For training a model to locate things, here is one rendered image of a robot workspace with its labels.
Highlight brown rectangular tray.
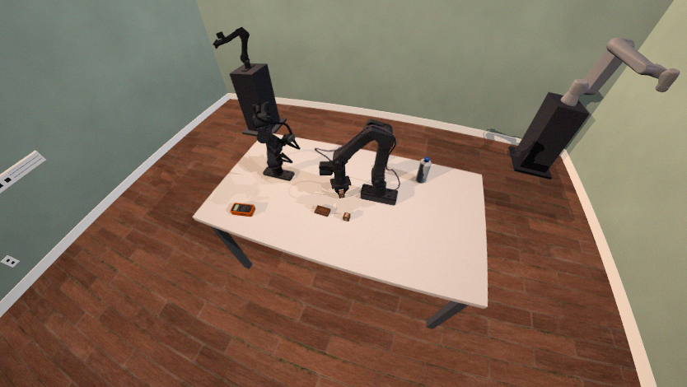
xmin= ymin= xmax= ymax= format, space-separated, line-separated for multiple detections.
xmin=315 ymin=205 xmax=330 ymax=217

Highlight orange digital multimeter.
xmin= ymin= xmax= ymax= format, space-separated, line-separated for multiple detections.
xmin=231 ymin=203 xmax=255 ymax=217

